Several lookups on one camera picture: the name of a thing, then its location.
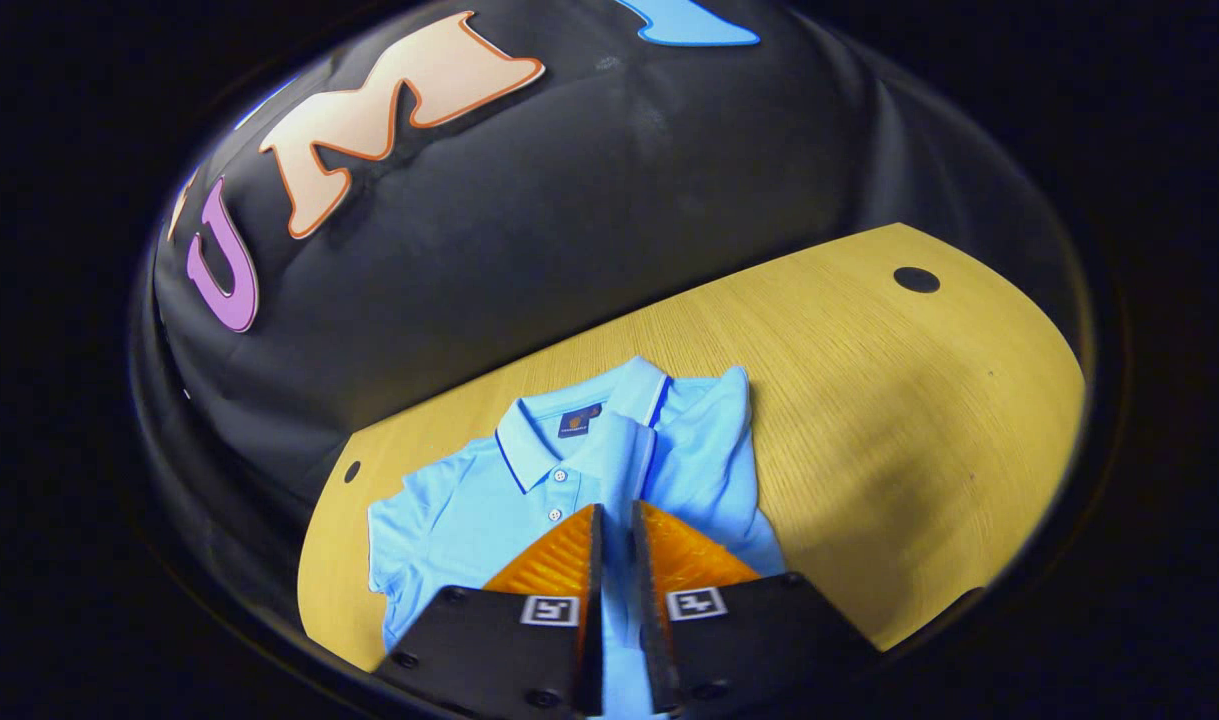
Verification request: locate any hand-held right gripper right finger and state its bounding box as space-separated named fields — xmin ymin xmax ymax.
xmin=629 ymin=500 xmax=881 ymax=717

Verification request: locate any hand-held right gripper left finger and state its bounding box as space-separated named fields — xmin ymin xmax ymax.
xmin=374 ymin=503 xmax=608 ymax=717

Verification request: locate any light blue T-shirt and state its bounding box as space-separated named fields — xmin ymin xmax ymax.
xmin=367 ymin=355 xmax=789 ymax=717

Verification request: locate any black backdrop cloth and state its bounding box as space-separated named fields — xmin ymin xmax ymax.
xmin=134 ymin=0 xmax=1092 ymax=606

